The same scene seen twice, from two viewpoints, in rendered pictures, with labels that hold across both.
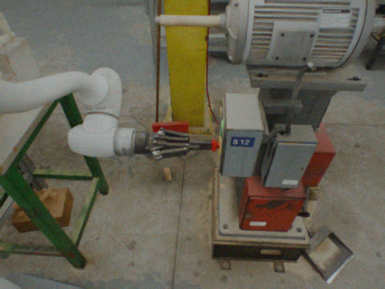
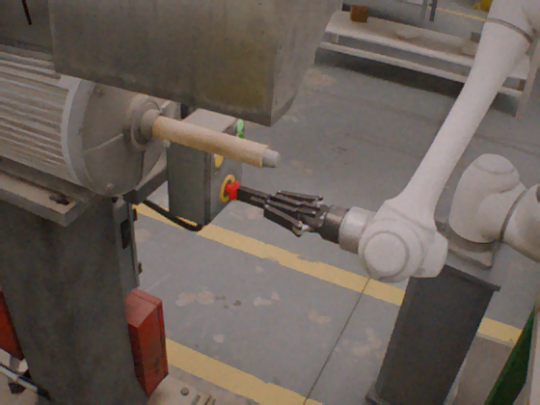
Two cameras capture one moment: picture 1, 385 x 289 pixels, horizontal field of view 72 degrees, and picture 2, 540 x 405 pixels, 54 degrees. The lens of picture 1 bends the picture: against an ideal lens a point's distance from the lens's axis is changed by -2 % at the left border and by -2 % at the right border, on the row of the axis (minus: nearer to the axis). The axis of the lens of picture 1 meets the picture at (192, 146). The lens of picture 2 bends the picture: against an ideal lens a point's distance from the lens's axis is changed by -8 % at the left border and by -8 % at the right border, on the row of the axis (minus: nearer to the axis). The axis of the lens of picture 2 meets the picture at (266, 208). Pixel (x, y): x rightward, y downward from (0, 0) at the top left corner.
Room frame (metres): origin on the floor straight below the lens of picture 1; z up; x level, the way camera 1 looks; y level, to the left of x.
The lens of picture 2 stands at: (1.51, 0.34, 1.66)
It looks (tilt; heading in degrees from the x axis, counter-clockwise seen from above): 36 degrees down; 200
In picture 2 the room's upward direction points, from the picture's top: 5 degrees clockwise
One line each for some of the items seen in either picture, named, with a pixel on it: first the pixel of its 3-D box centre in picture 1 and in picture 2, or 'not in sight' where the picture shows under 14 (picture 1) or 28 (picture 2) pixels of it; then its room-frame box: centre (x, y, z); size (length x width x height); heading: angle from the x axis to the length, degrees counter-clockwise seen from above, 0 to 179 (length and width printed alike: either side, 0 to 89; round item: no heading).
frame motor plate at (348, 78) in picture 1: (300, 65); (38, 158); (0.83, -0.37, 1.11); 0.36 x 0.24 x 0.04; 87
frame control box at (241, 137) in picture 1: (258, 137); (173, 172); (0.60, -0.21, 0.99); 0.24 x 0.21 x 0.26; 87
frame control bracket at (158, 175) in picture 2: (258, 118); (156, 173); (0.66, -0.21, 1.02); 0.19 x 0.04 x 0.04; 177
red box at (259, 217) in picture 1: (269, 202); (118, 326); (0.67, -0.36, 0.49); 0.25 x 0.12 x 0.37; 87
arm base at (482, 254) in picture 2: not in sight; (465, 231); (0.13, 0.45, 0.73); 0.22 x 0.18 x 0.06; 79
